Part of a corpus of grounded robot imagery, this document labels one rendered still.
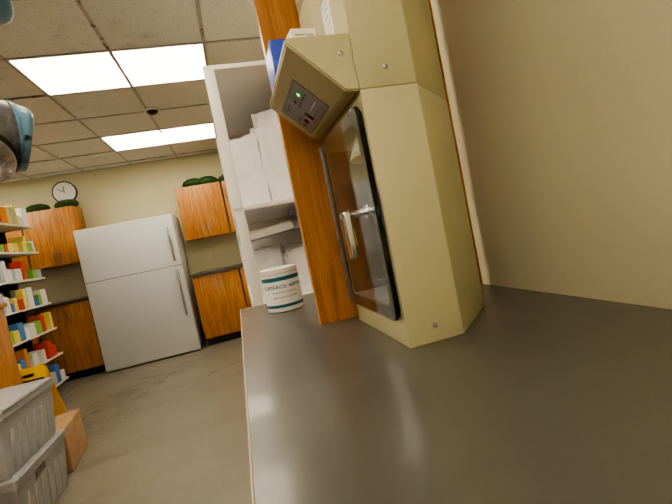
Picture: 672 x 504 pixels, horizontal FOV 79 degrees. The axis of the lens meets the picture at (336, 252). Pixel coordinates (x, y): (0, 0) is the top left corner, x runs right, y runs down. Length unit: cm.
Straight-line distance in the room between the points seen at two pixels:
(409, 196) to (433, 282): 16
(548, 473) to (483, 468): 5
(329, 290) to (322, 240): 13
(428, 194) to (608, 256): 39
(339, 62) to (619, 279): 67
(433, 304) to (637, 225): 39
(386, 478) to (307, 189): 79
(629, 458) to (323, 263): 80
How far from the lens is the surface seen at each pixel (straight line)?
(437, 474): 44
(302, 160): 110
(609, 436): 49
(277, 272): 140
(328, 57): 78
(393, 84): 80
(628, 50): 91
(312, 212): 108
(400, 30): 84
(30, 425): 287
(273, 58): 97
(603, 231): 96
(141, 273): 569
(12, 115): 91
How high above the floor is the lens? 118
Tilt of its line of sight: 3 degrees down
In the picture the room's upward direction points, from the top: 12 degrees counter-clockwise
